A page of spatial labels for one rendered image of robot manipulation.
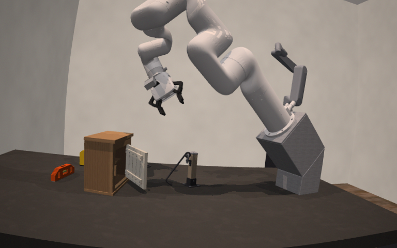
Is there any small brown wooden cabinet with white door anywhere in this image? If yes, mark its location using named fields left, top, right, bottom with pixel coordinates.
left=84, top=131, right=151, bottom=196

